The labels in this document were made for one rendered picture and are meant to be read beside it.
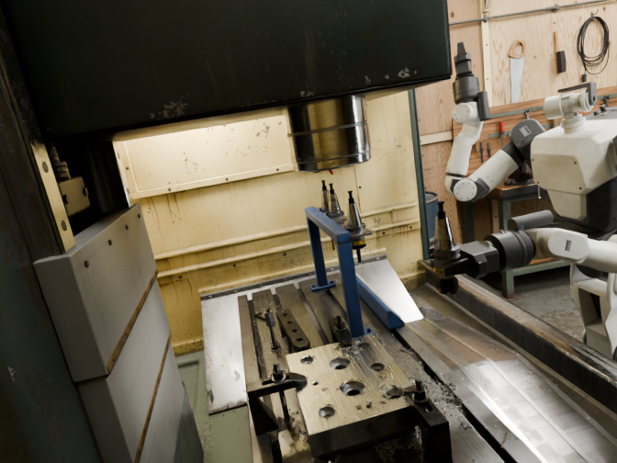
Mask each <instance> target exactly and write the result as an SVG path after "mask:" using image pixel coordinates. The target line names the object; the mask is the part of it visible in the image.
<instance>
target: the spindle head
mask: <svg viewBox="0 0 617 463"><path fill-rule="evenodd" d="M6 5H7V8H8V11H9V15H10V17H11V20H12V23H13V26H14V30H15V32H16V35H17V40H18V44H19V47H20V49H21V52H22V55H23V59H24V62H25V65H26V67H27V71H28V76H29V79H30V82H31V85H32V88H33V91H34V94H35V97H36V100H37V103H38V106H39V111H40V114H41V117H42V120H43V123H44V126H45V130H46V132H47V133H48V134H49V136H50V137H51V138H52V139H50V142H100V141H130V140H137V139H142V138H148V137H153V136H159V135H164V134H170V133H176V132H182V131H188V130H198V129H204V128H209V127H215V126H221V125H227V124H232V123H238V122H243V121H249V120H255V119H266V118H271V117H277V116H283V111H282V109H285V108H288V107H295V106H299V105H304V104H309V103H314V102H320V101H324V100H330V99H335V98H342V97H348V96H365V102H366V101H370V100H374V99H377V98H380V97H384V96H390V95H394V94H397V93H401V92H404V91H408V90H411V89H415V88H418V87H422V86H425V85H431V84H435V83H439V82H442V81H445V80H449V79H451V75H452V74H453V65H452V53H451V41H450V28H449V15H448V2H447V0H6Z"/></svg>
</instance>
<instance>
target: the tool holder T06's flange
mask: <svg viewBox="0 0 617 463"><path fill-rule="evenodd" d="M454 245H455V248H454V249H451V250H446V251H439V250H435V249H434V245H432V246H431V247H430V253H431V254H432V255H431V259H433V262H436V263H451V262H454V261H457V260H459V259H460V258H461V255H460V254H459V252H460V245H458V246H456V243H455V244H454Z"/></svg>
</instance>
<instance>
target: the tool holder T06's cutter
mask: <svg viewBox="0 0 617 463"><path fill-rule="evenodd" d="M437 289H438V291H439V293H440V294H444V295H445V294H446V293H447V292H450V295H454V294H455V293H457V291H459V286H458V278H457V277H454V278H451V279H442V278H438V279H437Z"/></svg>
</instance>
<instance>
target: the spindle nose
mask: <svg viewBox="0 0 617 463"><path fill-rule="evenodd" d="M282 111H283V117H284V122H285V127H286V134H287V143H288V149H289V153H290V159H291V163H292V164H293V169H294V171H296V172H298V173H309V172H318V171H326V170H332V169H338V168H343V167H348V166H352V165H357V164H362V163H365V162H368V161H369V160H370V159H371V158H372V155H371V150H372V147H371V140H370V132H369V125H368V123H367V121H368V117H367V109H366V102H365V96H348V97H342V98H335V99H330V100H324V101H320V102H314V103H309V104H304V105H299V106H295V107H288V108H285V109H282Z"/></svg>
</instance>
